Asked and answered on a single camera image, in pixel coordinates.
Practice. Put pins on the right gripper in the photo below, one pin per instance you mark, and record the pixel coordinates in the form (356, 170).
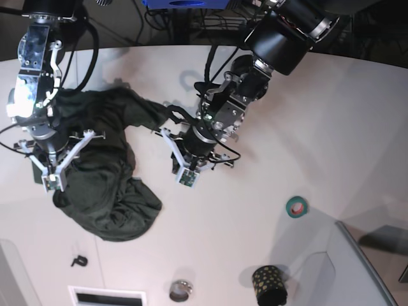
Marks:
(50, 142)

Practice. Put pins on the blue plastic box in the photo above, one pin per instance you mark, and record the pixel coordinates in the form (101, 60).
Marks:
(185, 4)

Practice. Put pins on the silver tape roll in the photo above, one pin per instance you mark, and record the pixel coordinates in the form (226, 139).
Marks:
(180, 291)

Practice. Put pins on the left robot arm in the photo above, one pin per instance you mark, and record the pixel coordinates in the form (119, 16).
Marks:
(277, 43)

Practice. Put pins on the dark green t-shirt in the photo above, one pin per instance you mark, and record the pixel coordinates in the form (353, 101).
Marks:
(102, 195)

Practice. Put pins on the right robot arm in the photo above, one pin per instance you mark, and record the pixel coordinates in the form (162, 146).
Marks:
(54, 26)

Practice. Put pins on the small black clip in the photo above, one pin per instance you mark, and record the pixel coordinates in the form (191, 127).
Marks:
(80, 261)

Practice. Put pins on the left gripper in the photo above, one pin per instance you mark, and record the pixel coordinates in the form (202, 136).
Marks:
(195, 144)

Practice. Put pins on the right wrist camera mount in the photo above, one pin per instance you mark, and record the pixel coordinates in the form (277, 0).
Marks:
(53, 175)

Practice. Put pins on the white slotted tray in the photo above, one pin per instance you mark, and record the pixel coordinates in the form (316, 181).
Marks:
(103, 297)

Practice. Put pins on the green tape roll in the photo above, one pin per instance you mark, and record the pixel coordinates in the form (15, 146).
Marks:
(297, 207)

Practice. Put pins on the black gold-dotted cup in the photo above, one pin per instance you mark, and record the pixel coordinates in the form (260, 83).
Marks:
(269, 286)

